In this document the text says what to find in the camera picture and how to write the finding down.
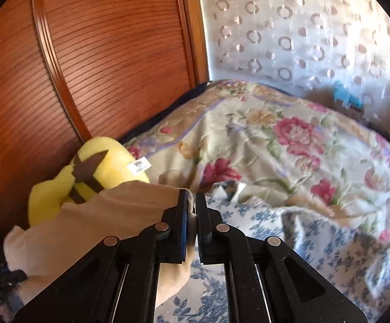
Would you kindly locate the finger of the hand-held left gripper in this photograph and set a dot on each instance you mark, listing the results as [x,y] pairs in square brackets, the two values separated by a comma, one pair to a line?
[16,276]

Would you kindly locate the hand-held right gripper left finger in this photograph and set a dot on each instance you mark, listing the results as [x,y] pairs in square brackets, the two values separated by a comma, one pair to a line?
[183,234]

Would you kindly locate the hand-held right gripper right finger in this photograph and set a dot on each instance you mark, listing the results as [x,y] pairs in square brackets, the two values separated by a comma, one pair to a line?
[202,239]

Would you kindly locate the beige printed t-shirt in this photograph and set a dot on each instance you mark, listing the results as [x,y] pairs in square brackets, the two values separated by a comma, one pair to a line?
[97,215]

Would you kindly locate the yellow plush toy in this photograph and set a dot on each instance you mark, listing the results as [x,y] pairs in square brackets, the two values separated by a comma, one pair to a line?
[107,151]

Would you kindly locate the blue floral bed sheet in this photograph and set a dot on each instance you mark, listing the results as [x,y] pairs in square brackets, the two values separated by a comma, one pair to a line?
[316,249]

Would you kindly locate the cream floral blanket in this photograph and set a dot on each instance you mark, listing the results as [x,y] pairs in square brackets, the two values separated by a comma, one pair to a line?
[282,141]

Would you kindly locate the dark blue blanket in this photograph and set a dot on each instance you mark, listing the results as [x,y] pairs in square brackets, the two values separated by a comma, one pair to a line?
[184,97]

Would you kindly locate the wooden wardrobe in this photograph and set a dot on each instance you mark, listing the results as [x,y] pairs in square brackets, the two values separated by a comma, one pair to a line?
[114,57]

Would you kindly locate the blue toy on box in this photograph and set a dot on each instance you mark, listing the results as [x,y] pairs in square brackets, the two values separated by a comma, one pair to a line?
[343,92]

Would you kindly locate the circle-patterned wall curtain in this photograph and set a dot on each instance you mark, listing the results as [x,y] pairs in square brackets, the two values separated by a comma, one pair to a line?
[299,23]

